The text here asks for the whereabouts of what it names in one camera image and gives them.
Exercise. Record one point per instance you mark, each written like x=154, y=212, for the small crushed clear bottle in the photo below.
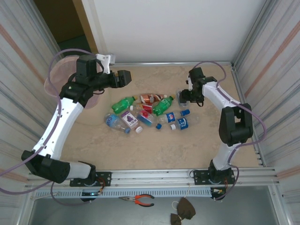
x=182, y=103

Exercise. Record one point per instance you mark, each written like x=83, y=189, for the green Sprite bottle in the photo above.
x=161, y=105
x=120, y=104

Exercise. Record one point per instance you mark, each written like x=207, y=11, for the Pepsi bottle white cap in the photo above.
x=182, y=123

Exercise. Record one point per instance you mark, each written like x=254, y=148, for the copper Nescafe bottle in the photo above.
x=152, y=98

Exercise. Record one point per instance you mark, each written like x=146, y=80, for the red label tea bottle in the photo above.
x=146, y=109

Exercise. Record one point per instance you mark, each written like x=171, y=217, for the grape juice bottle purple label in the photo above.
x=128, y=118

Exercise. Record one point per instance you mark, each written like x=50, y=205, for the clear water bottle blue label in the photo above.
x=111, y=120

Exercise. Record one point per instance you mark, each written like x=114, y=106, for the clear bottle red blue label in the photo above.
x=146, y=120

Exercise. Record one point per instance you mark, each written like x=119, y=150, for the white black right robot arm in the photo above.
x=234, y=126

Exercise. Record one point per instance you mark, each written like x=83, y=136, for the aluminium table edge strip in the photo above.
x=164, y=63

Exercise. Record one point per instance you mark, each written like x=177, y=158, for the brown cloth pouch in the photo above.
x=185, y=208

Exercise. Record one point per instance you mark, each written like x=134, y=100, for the wooden door frame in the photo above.
x=86, y=28

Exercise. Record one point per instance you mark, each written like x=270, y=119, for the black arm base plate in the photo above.
x=199, y=177
x=105, y=178

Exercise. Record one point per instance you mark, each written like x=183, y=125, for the aluminium mounting rail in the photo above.
x=152, y=178

